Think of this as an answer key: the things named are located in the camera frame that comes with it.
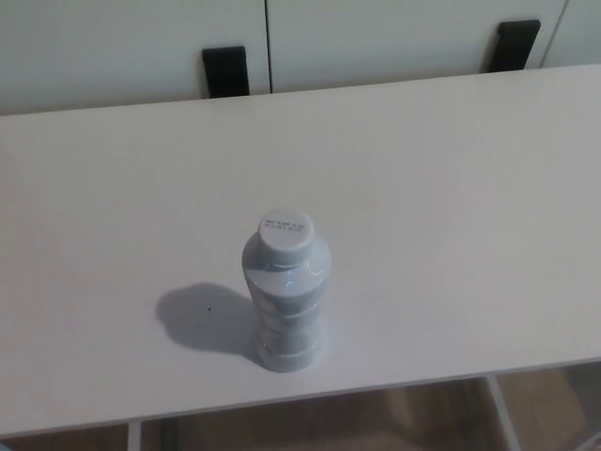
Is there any white plastic bottle with cap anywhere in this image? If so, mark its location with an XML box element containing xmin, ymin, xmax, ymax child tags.
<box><xmin>241</xmin><ymin>208</ymin><xmax>333</xmax><ymax>375</ymax></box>

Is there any white table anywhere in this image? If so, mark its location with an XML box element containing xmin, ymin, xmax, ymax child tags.
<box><xmin>0</xmin><ymin>63</ymin><xmax>601</xmax><ymax>451</ymax></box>

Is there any white cabinet door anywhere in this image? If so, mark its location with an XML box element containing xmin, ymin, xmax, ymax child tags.
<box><xmin>537</xmin><ymin>0</ymin><xmax>601</xmax><ymax>70</ymax></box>
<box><xmin>0</xmin><ymin>0</ymin><xmax>273</xmax><ymax>117</ymax></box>
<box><xmin>263</xmin><ymin>0</ymin><xmax>570</xmax><ymax>94</ymax></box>

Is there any left black wall bracket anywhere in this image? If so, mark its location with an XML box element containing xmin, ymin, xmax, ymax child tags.
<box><xmin>201</xmin><ymin>45</ymin><xmax>250</xmax><ymax>100</ymax></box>

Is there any black wall bracket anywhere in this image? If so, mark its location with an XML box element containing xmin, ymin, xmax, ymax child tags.
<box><xmin>201</xmin><ymin>45</ymin><xmax>250</xmax><ymax>100</ymax></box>
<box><xmin>478</xmin><ymin>19</ymin><xmax>542</xmax><ymax>74</ymax></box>

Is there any right black wall bracket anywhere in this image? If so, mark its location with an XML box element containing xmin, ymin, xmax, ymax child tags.
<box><xmin>478</xmin><ymin>19</ymin><xmax>542</xmax><ymax>74</ymax></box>

